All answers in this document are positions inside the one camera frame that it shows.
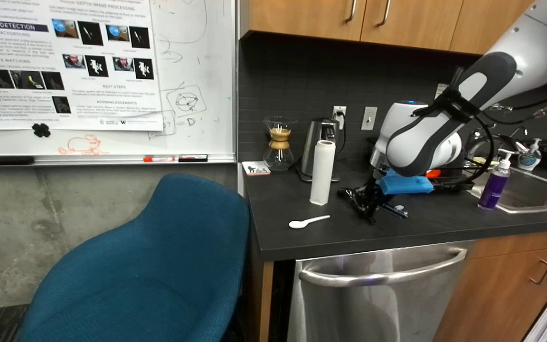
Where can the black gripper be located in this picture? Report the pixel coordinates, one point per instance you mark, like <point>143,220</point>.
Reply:
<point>379,190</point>

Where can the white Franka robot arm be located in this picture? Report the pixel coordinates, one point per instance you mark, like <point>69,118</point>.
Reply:
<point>426,138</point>

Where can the white plastic spoon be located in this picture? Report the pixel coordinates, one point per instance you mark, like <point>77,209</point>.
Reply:
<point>308,220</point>

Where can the black dish rack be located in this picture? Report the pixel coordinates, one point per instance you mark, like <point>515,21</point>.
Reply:
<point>460,180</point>

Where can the black utility knife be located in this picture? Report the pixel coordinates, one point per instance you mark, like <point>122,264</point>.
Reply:
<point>396,207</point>

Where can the white cylindrical bottle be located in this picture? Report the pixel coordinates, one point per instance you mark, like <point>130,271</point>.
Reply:
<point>322,173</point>

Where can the stainless steel electric kettle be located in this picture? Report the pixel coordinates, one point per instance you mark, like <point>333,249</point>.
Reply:
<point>322,148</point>

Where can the stainless steel dishwasher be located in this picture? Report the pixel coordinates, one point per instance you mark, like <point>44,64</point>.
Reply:
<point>375,296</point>

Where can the small glass jar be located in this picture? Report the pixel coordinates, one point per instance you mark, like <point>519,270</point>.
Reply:
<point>280,148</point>

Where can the small white card box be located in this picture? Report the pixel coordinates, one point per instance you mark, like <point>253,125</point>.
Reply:
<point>257,167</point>

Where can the purple pump bottle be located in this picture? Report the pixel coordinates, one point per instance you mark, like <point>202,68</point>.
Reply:
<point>494,186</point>

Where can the white paper note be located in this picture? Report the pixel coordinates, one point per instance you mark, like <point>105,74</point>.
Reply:
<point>441,89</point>

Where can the wooden lower cabinets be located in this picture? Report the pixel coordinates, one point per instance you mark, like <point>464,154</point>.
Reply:
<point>508,290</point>

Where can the wooden cabinets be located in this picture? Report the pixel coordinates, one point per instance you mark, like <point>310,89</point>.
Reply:
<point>508,290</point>
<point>413,21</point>

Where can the stainless steel sink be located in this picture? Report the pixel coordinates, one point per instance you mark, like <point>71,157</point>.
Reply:
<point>532,190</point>

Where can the clear soap dispenser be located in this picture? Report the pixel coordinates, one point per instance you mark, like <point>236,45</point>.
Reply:
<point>529,156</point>

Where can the black marker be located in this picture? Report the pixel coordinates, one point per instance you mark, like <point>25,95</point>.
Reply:
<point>192,157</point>

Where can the wooden upper cabinets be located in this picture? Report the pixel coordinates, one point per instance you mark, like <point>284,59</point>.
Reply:
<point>413,21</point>

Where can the whiteboard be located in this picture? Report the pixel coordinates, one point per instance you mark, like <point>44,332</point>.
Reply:
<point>198,81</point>

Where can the red marker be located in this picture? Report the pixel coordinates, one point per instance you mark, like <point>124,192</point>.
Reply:
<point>160,157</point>

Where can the blue chair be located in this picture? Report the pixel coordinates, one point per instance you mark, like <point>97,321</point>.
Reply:
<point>147,271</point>

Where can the black whiteboard magnet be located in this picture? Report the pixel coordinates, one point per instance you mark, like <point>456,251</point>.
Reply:
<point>42,129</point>

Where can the research poster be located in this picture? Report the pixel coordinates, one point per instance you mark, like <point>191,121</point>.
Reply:
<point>65,62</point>

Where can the black whiteboard eraser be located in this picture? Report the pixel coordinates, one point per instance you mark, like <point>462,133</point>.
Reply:
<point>8,159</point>

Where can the metal wall switch plate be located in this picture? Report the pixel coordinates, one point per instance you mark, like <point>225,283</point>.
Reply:
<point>369,118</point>

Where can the wall outlet with plug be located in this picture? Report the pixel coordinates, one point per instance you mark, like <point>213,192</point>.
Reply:
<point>339,116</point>

